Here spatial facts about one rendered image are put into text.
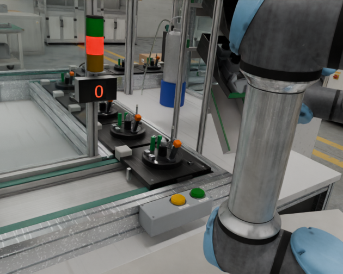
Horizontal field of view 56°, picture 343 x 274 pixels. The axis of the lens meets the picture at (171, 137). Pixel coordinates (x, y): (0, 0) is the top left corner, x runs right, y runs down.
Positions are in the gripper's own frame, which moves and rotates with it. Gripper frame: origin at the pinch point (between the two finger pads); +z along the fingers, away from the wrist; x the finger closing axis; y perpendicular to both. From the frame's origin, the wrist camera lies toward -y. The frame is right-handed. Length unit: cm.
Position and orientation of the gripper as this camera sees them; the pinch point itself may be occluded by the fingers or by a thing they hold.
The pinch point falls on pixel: (240, 78)
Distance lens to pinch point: 113.2
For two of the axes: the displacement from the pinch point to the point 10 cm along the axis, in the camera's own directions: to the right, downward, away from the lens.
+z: -4.1, 0.3, 9.1
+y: 1.0, 10.0, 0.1
